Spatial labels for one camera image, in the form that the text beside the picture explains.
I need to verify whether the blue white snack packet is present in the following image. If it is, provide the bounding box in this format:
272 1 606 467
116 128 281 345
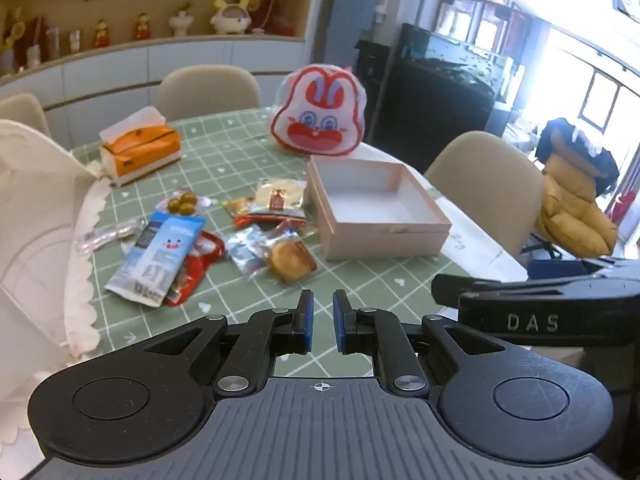
105 211 207 308

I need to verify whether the white rabbit figurine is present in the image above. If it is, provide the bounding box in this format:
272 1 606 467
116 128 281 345
210 0 253 36

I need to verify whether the flatbread packet with red label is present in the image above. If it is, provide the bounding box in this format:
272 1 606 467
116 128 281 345
234 179 307 226

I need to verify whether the yellow seat cushion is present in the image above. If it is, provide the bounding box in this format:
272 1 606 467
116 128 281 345
535 152 620 256

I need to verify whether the black water dispenser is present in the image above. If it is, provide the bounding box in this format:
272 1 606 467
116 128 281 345
356 40 392 133

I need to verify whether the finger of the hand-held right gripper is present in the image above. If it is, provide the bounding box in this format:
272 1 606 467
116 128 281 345
431 272 608 307

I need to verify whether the green olives packet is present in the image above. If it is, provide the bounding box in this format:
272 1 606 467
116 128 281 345
156 186 213 217

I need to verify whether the white wooden shelf cabinet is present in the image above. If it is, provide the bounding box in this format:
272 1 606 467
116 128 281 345
0 0 321 146

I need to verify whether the white lace-edged cover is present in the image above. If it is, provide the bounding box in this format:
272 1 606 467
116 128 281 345
0 119 103 446

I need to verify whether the green checked tablecloth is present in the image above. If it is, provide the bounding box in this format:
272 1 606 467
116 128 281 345
70 107 473 381

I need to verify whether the black fish tank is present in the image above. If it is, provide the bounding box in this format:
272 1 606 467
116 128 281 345
387 22 518 161

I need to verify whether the brown figurine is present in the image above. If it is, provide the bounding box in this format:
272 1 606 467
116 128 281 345
245 0 296 36

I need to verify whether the beige dining chair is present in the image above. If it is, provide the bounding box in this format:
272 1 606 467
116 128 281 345
0 92 52 138
424 130 546 257

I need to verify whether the orange tissue box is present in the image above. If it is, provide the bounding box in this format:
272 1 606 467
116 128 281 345
99 106 182 186

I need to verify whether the round pastry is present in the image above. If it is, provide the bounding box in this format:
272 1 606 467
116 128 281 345
265 222 318 286

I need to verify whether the clear candy wrapper packet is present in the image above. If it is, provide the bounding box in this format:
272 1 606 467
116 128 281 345
75 219 141 253

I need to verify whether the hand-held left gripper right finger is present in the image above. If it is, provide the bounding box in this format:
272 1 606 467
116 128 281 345
332 289 506 401

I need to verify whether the white vase figurine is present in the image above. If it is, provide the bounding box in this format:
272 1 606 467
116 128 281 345
168 2 195 37

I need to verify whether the yellow red snack packet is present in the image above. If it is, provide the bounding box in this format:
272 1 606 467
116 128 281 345
221 197 253 217

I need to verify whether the beige chair back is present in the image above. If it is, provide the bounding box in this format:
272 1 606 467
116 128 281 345
155 64 262 122

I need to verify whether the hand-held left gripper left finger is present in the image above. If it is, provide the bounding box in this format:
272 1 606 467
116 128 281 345
132 289 315 401

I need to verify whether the pink cardboard box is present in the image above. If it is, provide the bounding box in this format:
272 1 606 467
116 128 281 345
306 155 453 261

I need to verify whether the red white rabbit face bag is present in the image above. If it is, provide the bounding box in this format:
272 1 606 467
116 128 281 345
270 62 368 157

